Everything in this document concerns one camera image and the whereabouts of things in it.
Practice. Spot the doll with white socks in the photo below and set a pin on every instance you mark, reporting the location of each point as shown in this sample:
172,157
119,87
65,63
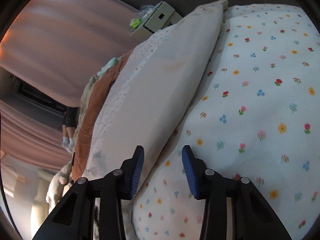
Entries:
69,126

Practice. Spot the white small-dot quilt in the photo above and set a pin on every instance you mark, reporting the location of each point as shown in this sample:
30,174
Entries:
119,90

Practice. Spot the pink curtain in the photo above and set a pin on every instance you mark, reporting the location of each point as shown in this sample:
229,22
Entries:
56,46

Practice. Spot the white large-flower quilt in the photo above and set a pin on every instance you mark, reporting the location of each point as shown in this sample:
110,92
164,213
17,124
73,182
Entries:
255,114

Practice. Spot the olive beige bedspread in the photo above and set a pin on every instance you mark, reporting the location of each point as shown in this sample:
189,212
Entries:
84,103

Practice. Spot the beige bedside cabinet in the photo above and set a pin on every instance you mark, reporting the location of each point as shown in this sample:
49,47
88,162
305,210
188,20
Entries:
152,18

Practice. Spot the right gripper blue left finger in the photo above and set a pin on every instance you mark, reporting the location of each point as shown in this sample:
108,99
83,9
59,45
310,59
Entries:
132,169

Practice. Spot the beige plush toy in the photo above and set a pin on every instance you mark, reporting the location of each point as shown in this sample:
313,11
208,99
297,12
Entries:
57,185

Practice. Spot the beige garment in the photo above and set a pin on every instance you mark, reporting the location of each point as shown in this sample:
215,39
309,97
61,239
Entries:
162,91

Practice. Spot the rust orange blanket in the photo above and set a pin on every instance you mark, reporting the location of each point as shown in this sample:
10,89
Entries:
98,96

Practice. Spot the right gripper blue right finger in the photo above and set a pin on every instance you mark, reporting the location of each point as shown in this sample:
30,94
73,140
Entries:
194,170

